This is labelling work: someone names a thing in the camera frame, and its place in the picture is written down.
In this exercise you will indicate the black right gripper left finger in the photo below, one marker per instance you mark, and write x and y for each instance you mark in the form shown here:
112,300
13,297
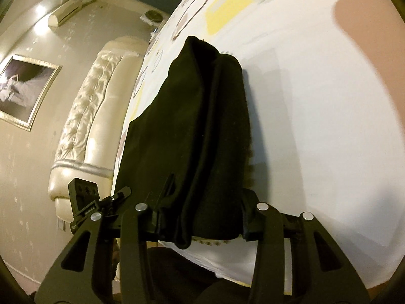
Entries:
82,272

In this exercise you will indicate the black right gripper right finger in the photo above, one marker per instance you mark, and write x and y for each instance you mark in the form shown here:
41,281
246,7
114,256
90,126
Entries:
297,260

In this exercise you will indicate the black pants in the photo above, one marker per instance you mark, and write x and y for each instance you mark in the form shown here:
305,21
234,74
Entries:
185,155

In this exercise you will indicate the cream tufted headboard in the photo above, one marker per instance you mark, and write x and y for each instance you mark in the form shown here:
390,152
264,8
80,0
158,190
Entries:
90,138

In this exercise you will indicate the white patterned bed sheet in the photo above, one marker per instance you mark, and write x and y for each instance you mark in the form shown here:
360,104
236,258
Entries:
325,88

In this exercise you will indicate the small bedside fan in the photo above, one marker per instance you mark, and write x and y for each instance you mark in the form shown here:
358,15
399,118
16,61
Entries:
152,17

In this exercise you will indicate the framed wall picture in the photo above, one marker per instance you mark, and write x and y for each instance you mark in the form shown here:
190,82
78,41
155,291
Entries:
24,85

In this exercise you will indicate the white wall air conditioner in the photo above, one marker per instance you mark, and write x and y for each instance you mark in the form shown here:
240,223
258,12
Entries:
61,14

